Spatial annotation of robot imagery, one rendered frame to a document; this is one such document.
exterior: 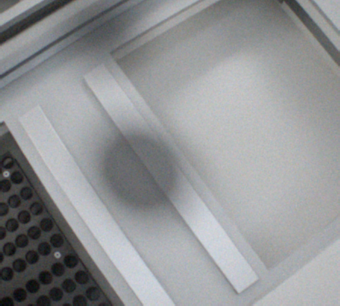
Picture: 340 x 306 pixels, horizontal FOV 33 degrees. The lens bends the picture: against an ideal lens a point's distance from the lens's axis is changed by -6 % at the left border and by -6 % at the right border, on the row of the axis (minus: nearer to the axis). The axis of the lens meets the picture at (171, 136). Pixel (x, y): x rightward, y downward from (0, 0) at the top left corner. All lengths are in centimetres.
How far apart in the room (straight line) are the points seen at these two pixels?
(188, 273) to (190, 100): 23
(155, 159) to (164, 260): 9
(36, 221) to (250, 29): 33
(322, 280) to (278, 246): 16
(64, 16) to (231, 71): 23
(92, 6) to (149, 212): 18
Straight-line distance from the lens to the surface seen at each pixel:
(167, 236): 50
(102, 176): 51
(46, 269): 55
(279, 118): 67
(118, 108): 52
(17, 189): 57
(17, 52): 52
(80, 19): 53
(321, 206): 65
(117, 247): 49
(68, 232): 62
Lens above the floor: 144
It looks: 73 degrees down
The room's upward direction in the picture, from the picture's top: 7 degrees clockwise
